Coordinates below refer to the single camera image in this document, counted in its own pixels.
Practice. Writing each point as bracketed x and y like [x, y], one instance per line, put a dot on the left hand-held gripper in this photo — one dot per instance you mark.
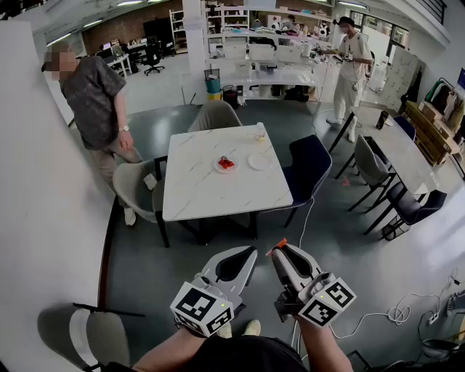
[203, 309]

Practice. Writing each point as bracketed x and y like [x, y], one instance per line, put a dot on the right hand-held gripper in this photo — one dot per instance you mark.
[323, 301]

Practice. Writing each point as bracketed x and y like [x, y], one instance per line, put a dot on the white plate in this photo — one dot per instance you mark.
[260, 161]

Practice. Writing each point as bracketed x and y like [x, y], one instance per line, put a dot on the person's left forearm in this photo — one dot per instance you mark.
[170, 350]

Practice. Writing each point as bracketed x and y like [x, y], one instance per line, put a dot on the person's right forearm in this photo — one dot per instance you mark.
[323, 348]

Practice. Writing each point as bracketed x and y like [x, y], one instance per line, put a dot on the clear plate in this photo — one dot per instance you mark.
[218, 168]

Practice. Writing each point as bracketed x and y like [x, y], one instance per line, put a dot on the person's light shoe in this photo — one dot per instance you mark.
[226, 331]
[252, 327]

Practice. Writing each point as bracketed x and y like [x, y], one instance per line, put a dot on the white marble square table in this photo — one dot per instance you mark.
[162, 232]

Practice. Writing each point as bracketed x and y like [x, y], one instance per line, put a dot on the person's black clothing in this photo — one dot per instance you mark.
[247, 354]

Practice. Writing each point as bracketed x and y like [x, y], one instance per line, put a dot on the navy blue chair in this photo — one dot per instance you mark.
[307, 167]

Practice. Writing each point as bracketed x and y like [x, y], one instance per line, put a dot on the white paper tag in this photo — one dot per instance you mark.
[150, 181]

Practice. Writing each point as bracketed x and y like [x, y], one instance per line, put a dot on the grey chair with black legs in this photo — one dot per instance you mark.
[368, 165]

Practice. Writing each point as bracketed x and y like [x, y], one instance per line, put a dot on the grey shell chair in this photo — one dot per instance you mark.
[134, 189]

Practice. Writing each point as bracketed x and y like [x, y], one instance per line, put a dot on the navy chair with black legs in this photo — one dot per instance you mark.
[414, 209]

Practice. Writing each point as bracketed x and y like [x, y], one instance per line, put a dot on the clear glass jar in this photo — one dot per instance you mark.
[259, 132]

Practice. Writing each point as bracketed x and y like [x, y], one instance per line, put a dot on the white power strip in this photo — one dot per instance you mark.
[432, 319]

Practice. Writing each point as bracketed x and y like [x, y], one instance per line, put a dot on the beige upholstered chair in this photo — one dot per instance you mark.
[214, 116]

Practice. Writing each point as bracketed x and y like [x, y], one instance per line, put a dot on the light grey table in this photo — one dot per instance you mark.
[399, 156]

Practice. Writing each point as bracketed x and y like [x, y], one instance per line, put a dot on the black trash bin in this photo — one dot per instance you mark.
[230, 96]

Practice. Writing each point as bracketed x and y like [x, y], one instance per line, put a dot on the black tumbler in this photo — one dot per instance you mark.
[381, 120]

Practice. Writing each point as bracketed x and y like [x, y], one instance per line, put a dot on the teal and yellow bin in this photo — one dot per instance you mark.
[213, 87]

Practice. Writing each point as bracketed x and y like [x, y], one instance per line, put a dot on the stack of cardboard boxes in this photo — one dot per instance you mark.
[430, 130]

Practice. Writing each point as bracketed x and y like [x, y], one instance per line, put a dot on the white shelving unit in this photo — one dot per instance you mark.
[269, 76]

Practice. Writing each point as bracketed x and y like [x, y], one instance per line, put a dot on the black office chair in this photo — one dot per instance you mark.
[153, 60]

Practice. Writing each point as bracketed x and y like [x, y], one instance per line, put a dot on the clothes rack with garments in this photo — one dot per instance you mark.
[445, 98]

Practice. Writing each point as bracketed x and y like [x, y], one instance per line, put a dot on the white office desk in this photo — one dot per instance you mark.
[120, 63]

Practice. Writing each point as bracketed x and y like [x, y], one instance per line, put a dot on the white open bookshelf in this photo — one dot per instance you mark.
[178, 31]

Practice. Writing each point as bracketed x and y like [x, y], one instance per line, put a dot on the grey chair with black frame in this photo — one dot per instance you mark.
[105, 334]

